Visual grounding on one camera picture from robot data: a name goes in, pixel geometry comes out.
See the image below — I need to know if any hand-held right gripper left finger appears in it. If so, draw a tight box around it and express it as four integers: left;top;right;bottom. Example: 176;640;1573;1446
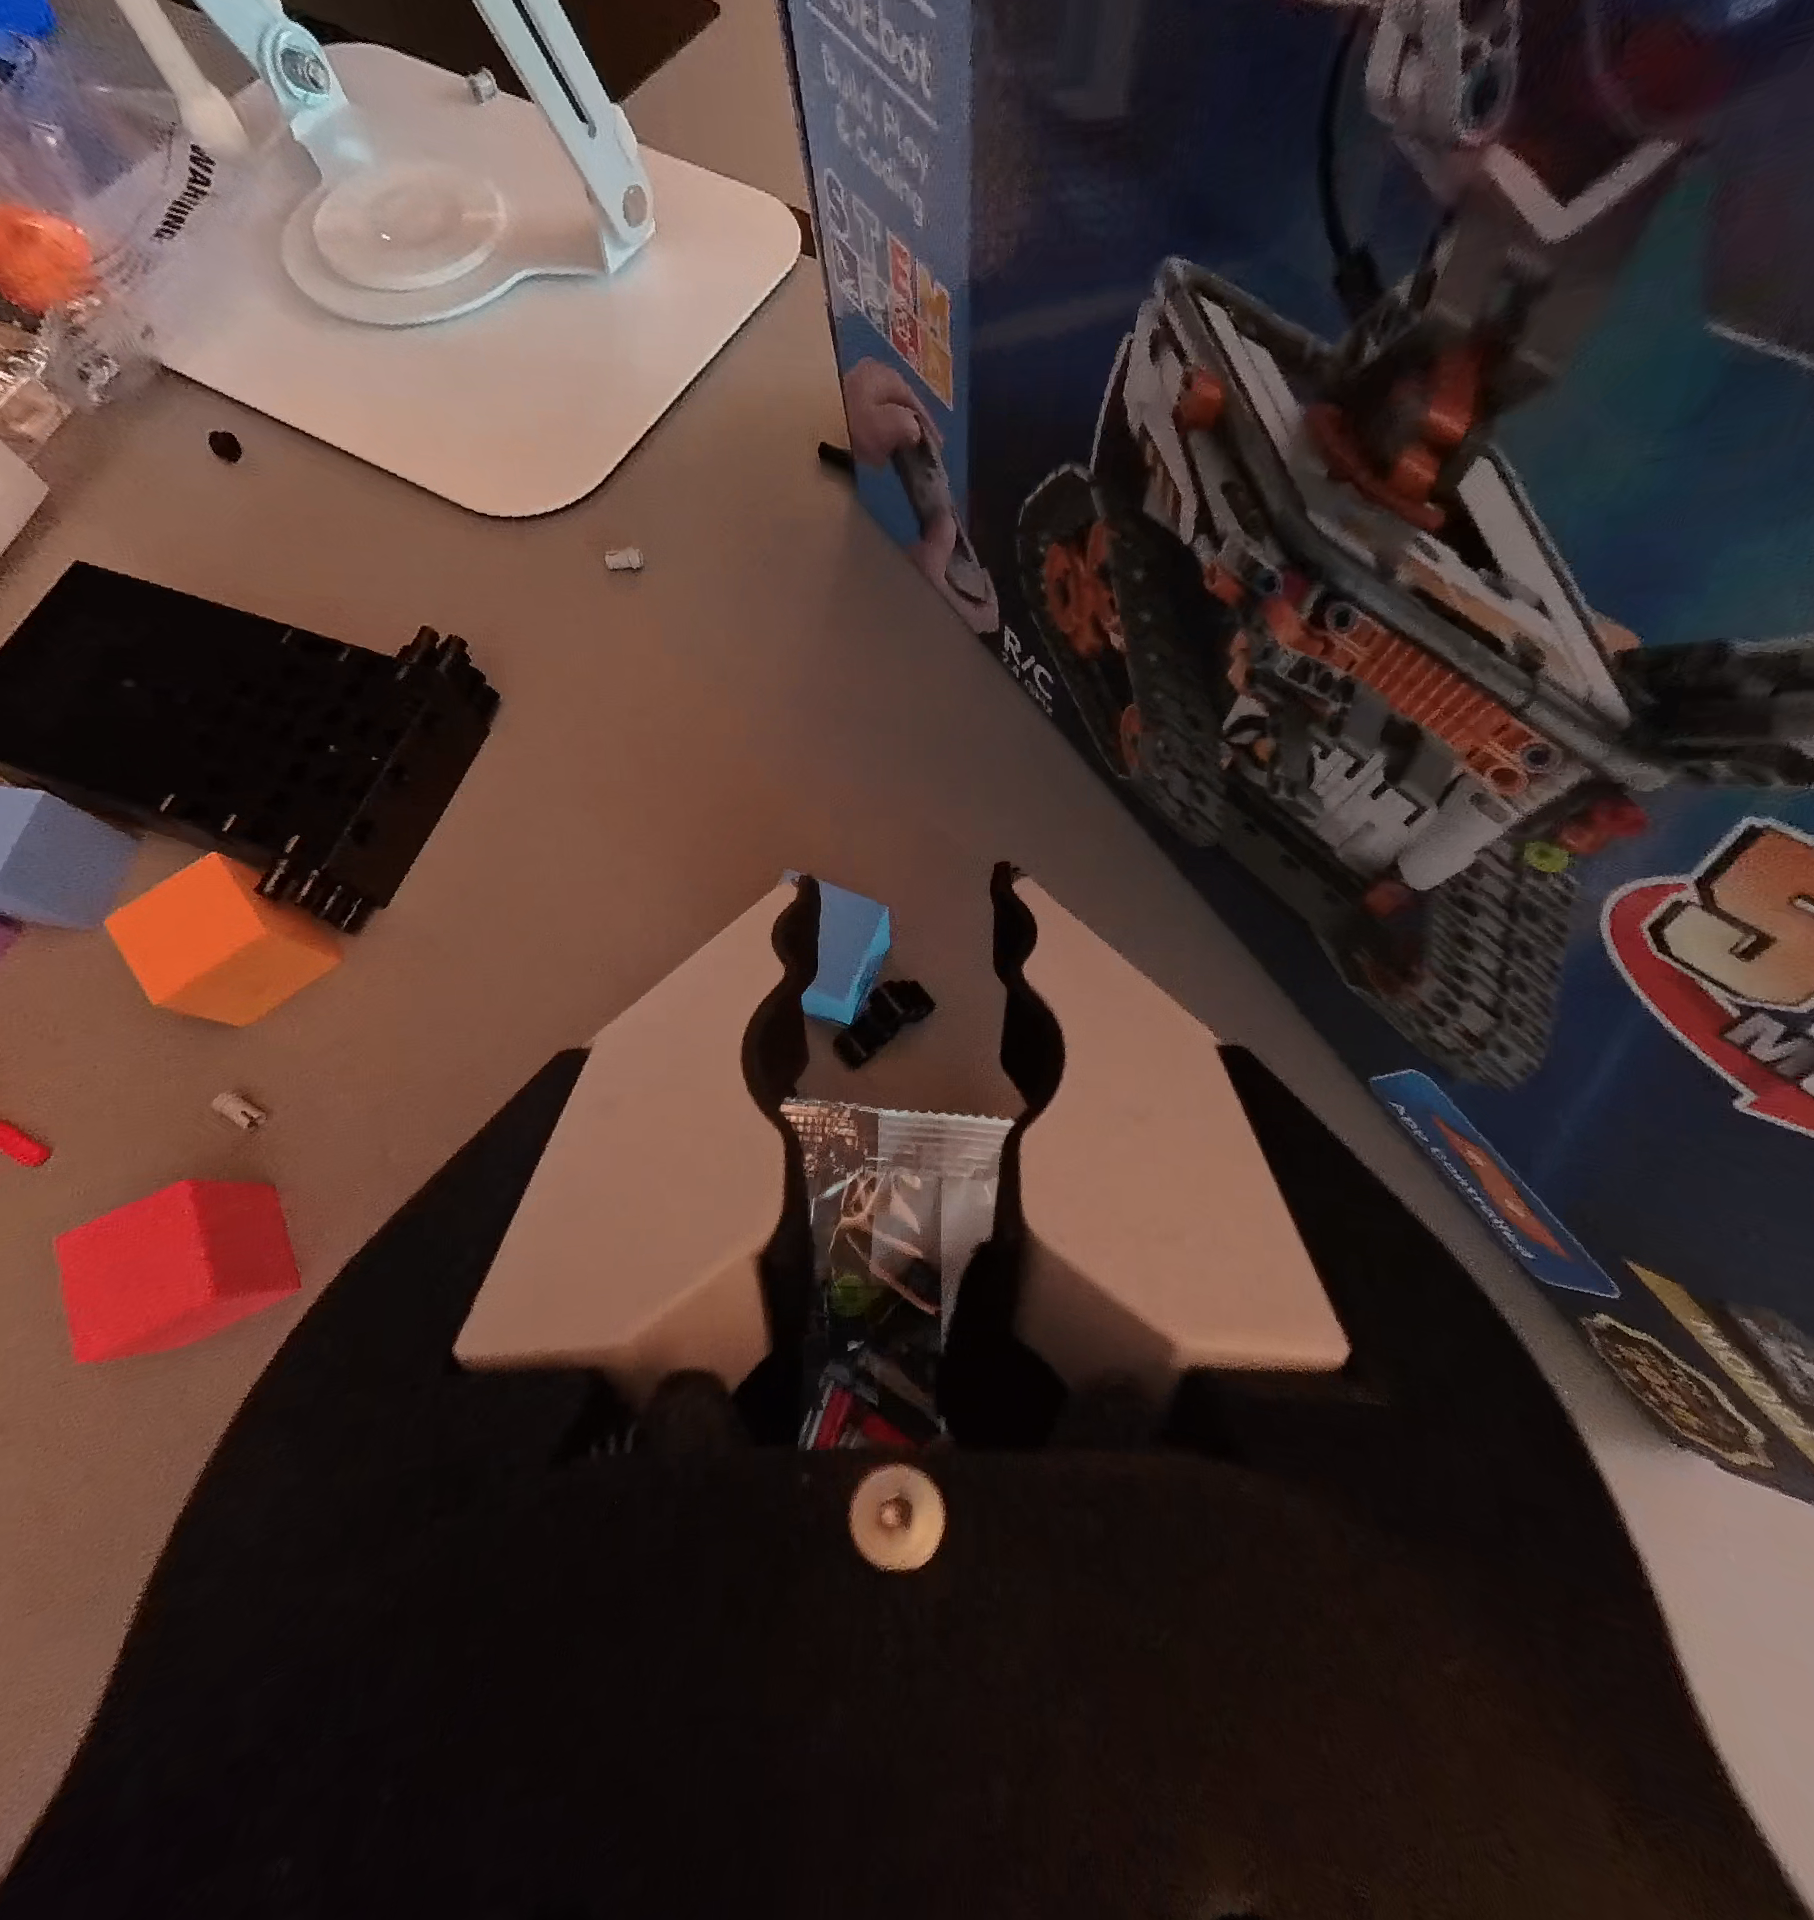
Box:
454;878;820;1423

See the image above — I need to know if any white book stand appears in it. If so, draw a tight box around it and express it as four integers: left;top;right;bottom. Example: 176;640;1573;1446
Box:
110;0;804;517

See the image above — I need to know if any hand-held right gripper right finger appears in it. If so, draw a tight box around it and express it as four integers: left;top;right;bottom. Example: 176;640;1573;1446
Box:
957;863;1350;1427

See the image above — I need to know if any silver plastic parts bag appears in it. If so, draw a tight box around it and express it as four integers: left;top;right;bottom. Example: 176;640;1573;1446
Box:
780;1101;1014;1446

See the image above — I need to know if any orange foam cube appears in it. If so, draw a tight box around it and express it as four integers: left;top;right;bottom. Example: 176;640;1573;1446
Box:
104;855;349;1026

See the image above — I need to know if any blue robot kit box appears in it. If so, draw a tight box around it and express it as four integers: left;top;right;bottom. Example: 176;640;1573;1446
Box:
780;0;1814;1535

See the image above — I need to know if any red foam cube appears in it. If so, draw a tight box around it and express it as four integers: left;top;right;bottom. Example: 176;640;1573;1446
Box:
60;1176;303;1364

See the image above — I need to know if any light blue foam cube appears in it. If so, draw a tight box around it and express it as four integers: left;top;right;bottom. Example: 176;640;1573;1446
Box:
0;784;142;930

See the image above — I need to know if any black double connector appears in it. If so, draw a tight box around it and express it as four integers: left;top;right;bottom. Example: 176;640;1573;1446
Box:
835;978;941;1072

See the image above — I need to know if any grey desk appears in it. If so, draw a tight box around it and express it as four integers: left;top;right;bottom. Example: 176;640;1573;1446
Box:
0;0;1814;1920

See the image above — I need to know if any white label wheels bag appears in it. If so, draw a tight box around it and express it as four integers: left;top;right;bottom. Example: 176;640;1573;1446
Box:
0;0;215;601

